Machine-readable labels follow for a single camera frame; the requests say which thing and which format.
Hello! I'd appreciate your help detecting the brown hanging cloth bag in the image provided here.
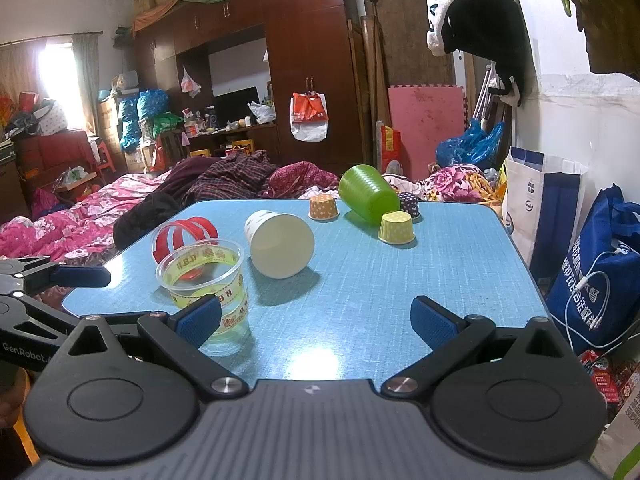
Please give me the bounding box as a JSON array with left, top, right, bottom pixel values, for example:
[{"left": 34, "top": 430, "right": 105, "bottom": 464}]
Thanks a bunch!
[{"left": 576, "top": 0, "right": 639, "bottom": 80}]

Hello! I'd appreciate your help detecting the dark wooden wardrobe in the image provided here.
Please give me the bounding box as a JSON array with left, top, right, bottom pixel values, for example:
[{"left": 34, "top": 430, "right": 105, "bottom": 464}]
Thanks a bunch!
[{"left": 134, "top": 0, "right": 371, "bottom": 174}]

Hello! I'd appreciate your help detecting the pink foam mat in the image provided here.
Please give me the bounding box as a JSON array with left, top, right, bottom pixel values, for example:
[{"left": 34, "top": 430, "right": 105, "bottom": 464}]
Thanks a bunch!
[{"left": 388, "top": 84, "right": 465, "bottom": 181}]

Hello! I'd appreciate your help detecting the blue tote bag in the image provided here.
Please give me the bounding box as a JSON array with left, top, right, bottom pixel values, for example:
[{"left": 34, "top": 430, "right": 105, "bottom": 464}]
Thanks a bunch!
[{"left": 546, "top": 185, "right": 640, "bottom": 356}]

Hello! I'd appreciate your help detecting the orange white plastic bag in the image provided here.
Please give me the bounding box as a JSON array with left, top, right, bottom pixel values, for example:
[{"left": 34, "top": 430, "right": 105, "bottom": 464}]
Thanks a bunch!
[{"left": 290, "top": 91, "right": 329, "bottom": 143}]

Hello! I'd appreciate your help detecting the white paper cup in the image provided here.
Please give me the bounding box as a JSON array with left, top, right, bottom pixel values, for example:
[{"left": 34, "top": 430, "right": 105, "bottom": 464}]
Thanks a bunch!
[{"left": 244, "top": 210, "right": 314, "bottom": 280}]

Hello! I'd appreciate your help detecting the clear cup with red ribbon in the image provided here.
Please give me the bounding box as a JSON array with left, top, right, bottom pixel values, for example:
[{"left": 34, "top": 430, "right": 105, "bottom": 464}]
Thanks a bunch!
[{"left": 151, "top": 217, "right": 218, "bottom": 266}]

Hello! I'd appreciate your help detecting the yellow dotted cupcake liner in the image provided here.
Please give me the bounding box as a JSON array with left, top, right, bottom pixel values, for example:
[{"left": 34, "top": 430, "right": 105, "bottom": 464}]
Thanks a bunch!
[{"left": 378, "top": 210, "right": 414, "bottom": 245}]

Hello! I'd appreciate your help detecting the green plastic cup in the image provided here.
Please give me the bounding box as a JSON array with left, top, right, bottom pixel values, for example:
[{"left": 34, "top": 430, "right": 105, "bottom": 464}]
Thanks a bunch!
[{"left": 338, "top": 165, "right": 400, "bottom": 226}]

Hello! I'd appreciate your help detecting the white and blue paper bag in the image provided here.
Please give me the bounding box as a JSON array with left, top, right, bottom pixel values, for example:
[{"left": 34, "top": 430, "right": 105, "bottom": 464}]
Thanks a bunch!
[{"left": 503, "top": 146, "right": 588, "bottom": 284}]

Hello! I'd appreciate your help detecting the clear cup with HBD ribbon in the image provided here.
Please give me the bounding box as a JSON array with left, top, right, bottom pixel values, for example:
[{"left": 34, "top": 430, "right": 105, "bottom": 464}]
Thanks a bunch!
[{"left": 154, "top": 237, "right": 252, "bottom": 359}]

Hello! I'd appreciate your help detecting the blue plastic bag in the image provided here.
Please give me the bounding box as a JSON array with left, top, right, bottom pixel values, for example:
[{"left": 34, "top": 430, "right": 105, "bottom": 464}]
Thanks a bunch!
[{"left": 435, "top": 118, "right": 504, "bottom": 171}]

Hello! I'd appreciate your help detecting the pink floral blanket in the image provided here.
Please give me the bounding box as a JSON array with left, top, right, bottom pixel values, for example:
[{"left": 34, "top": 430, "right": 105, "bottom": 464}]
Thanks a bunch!
[{"left": 0, "top": 159, "right": 501, "bottom": 266}]

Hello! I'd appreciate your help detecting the dark dotted cupcake liner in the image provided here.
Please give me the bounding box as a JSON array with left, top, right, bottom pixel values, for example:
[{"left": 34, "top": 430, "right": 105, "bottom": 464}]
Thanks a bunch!
[{"left": 398, "top": 192, "right": 421, "bottom": 220}]

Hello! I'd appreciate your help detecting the orange dotted cupcake liner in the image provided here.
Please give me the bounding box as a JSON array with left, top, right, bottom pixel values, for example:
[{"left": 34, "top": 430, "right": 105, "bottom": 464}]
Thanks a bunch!
[{"left": 308, "top": 194, "right": 340, "bottom": 221}]

